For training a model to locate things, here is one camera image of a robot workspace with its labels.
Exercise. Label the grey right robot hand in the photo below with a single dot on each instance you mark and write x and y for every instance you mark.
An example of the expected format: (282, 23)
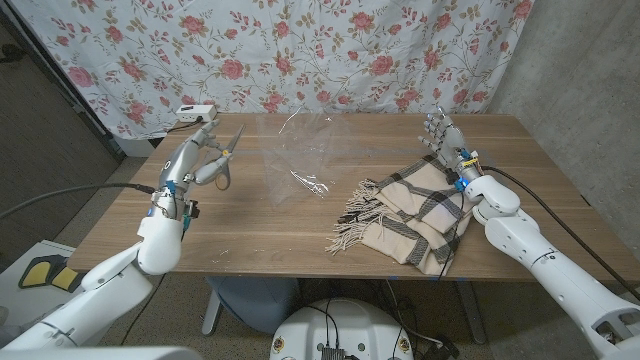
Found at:
(452, 140)

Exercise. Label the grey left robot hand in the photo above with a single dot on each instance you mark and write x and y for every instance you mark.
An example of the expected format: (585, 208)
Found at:
(177, 167)

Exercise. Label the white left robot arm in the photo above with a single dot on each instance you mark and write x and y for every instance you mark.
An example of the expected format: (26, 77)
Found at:
(115, 280)

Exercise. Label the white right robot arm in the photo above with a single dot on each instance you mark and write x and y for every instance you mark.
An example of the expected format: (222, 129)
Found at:
(550, 265)

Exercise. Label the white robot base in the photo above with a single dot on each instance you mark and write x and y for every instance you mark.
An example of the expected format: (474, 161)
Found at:
(350, 330)

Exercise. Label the beige plaid fringed scarf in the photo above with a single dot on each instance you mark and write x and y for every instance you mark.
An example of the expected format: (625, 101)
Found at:
(400, 220)

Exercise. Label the white power strip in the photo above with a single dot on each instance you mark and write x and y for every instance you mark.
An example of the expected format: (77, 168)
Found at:
(196, 113)

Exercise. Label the clear plastic bag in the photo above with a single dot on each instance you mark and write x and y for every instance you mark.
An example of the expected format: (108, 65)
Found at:
(305, 150)

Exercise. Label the grey chair under table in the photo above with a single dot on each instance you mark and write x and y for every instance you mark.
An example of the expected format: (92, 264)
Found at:
(255, 300)

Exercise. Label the floral print backdrop curtain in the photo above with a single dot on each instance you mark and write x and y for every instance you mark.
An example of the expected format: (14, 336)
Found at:
(300, 50)

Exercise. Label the yellow black floor object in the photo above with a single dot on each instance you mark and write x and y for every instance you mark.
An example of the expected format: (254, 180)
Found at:
(40, 272)

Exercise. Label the grey metal table leg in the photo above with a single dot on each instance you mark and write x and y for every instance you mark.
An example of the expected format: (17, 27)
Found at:
(472, 315)

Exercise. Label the white floor panel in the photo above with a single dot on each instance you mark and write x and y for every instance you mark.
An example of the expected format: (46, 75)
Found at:
(15, 280)

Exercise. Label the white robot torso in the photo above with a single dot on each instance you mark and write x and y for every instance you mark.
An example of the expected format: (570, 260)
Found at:
(100, 355)

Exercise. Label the black power adapter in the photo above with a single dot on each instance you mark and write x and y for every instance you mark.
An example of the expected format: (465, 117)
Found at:
(445, 350)

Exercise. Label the black backdrop frame pole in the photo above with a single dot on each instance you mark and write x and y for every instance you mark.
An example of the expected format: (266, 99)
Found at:
(65, 85)

